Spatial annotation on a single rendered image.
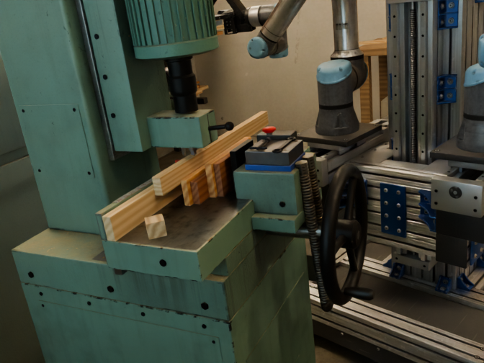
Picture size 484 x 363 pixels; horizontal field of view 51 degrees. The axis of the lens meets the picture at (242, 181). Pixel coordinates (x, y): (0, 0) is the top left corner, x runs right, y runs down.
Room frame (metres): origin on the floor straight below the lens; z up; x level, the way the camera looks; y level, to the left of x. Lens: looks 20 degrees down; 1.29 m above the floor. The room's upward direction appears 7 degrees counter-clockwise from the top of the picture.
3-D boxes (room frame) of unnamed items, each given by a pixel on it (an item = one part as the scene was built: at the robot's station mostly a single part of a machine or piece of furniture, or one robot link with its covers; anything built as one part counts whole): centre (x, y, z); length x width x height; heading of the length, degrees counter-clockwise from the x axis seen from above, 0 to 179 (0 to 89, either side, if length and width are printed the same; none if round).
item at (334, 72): (1.73, -0.36, 0.98); 0.13 x 0.12 x 0.14; 148
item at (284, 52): (1.96, -0.19, 1.12); 0.11 x 0.08 x 0.11; 148
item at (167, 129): (1.12, 0.12, 1.03); 0.14 x 0.07 x 0.09; 62
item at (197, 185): (1.10, 0.04, 0.93); 0.25 x 0.02 x 0.05; 152
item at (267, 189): (1.02, -0.08, 0.92); 0.15 x 0.13 x 0.09; 152
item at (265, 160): (1.03, -0.08, 0.99); 0.13 x 0.11 x 0.06; 152
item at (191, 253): (1.06, 0.00, 0.87); 0.61 x 0.30 x 0.06; 152
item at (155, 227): (0.86, 0.17, 0.92); 0.03 x 0.03 x 0.03; 14
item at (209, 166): (1.10, 0.02, 0.94); 0.20 x 0.02 x 0.08; 152
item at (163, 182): (1.22, 0.04, 0.95); 0.55 x 0.02 x 0.04; 152
